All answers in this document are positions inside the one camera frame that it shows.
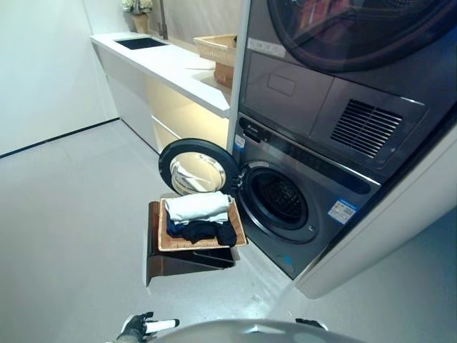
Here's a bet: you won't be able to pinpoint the white counter cabinet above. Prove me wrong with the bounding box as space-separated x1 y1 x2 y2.
89 32 233 154

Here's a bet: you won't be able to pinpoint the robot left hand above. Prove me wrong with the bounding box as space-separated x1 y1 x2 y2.
116 311 179 342

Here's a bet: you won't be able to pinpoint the silver faucet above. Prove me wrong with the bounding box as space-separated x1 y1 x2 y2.
157 0 169 41

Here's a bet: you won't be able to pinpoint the round washing machine door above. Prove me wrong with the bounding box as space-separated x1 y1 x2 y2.
159 138 240 198

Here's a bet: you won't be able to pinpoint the grey stacked dryer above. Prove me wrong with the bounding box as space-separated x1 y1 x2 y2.
238 0 457 182

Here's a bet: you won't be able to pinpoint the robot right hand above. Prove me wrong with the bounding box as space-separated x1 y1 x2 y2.
295 317 330 330

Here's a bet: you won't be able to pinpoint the robot grey torso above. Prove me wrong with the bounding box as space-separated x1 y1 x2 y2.
139 319 366 343

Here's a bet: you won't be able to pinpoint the dark navy garment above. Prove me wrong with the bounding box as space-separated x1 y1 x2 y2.
166 218 238 248

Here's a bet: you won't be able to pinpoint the grey front-load washing machine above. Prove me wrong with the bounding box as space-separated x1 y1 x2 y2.
232 112 381 280

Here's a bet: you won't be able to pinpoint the potted white flowers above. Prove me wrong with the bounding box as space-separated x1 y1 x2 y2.
121 0 154 34

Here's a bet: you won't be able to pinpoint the blue energy label sticker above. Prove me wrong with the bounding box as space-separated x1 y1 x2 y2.
328 198 358 223

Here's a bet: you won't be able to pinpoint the dark brown wooden stool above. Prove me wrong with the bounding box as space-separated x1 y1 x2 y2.
145 201 239 287

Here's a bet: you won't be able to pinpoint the light wicker basket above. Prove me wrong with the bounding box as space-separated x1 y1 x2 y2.
193 34 238 64

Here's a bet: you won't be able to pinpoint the brown wicker basket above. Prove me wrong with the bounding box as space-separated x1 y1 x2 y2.
214 60 235 86

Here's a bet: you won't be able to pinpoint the black rectangular sink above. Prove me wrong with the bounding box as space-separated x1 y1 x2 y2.
114 36 171 51

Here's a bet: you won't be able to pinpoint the white appliance enclosure cabinet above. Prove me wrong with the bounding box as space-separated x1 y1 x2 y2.
226 0 457 299

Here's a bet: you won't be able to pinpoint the flat wicker laundry basket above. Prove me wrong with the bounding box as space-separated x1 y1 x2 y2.
158 196 248 252

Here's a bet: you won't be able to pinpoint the white folded garment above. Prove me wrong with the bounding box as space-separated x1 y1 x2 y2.
164 192 231 226

